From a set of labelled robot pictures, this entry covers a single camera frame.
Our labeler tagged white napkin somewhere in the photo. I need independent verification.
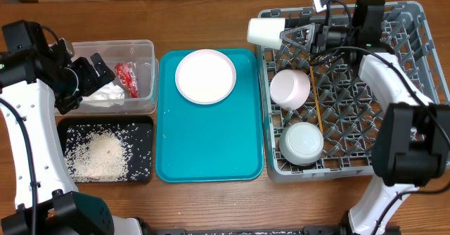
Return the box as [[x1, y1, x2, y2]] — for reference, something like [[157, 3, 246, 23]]
[[82, 82, 124, 108]]

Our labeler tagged grey plastic dish rack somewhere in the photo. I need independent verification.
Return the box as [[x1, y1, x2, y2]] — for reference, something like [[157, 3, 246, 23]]
[[256, 1, 449, 183]]

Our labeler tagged small pink saucer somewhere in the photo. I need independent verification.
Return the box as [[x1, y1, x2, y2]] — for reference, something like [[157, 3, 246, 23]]
[[269, 69, 311, 110]]

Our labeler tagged clear plastic waste bin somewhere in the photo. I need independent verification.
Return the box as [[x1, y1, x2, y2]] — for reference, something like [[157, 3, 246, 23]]
[[67, 39, 159, 116]]

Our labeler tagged wooden chopstick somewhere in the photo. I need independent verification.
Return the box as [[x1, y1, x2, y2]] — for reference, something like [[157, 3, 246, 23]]
[[309, 65, 323, 133]]

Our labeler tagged teal plastic serving tray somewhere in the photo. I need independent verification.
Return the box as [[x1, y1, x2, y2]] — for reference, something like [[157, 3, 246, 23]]
[[155, 49, 264, 183]]

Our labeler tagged pale green cup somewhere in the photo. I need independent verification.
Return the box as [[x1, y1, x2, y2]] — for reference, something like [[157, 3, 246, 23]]
[[247, 18, 285, 49]]

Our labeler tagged red snack wrapper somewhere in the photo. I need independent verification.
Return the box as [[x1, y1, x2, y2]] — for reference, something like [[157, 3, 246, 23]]
[[115, 62, 139, 98]]

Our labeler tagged black flat tray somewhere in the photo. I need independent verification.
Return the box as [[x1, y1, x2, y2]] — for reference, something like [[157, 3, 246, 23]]
[[56, 115, 155, 185]]

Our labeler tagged grey bowl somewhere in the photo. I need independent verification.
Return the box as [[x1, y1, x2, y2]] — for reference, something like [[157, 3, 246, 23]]
[[279, 122, 324, 166]]

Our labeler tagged pink round plate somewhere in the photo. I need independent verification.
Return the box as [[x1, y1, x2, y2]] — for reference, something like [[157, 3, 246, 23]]
[[175, 49, 237, 105]]

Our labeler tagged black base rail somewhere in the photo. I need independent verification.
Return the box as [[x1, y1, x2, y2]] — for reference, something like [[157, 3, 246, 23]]
[[155, 225, 352, 235]]

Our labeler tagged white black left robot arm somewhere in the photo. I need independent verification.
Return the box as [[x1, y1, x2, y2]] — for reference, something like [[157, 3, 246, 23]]
[[1, 20, 152, 234]]

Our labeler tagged white rice heap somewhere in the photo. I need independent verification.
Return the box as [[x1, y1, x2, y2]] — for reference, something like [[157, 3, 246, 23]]
[[63, 122, 153, 182]]

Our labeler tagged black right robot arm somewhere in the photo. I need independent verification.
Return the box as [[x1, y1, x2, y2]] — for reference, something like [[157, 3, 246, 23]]
[[279, 0, 449, 234]]

